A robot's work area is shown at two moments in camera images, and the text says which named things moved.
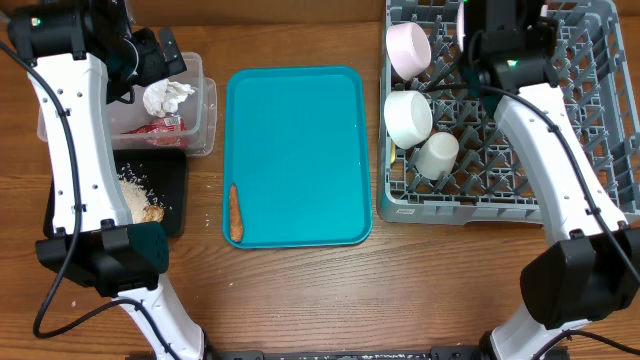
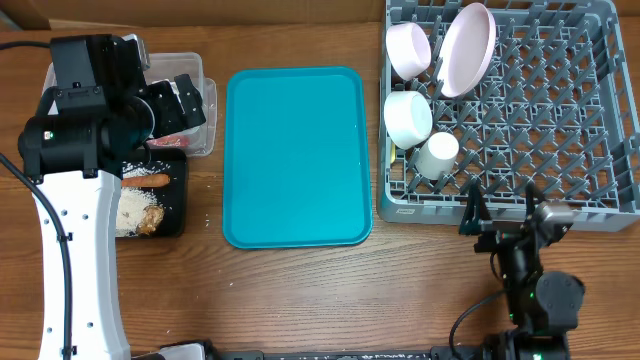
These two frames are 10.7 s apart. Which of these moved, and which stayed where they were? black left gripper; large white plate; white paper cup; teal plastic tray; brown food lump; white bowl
Moved: black left gripper; large white plate
Stayed: white bowl; white paper cup; teal plastic tray; brown food lump
